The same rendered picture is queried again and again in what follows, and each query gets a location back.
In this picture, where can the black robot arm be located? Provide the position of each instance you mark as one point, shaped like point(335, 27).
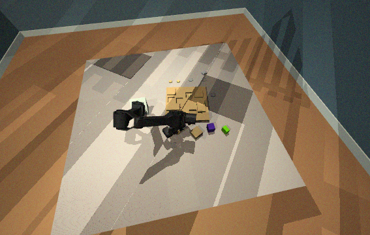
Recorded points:
point(172, 119)

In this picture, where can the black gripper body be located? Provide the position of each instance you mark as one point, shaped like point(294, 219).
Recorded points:
point(169, 132)

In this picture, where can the green block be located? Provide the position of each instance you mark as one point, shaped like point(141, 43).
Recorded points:
point(225, 130)

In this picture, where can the purple cube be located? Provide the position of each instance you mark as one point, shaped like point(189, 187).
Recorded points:
point(210, 127)

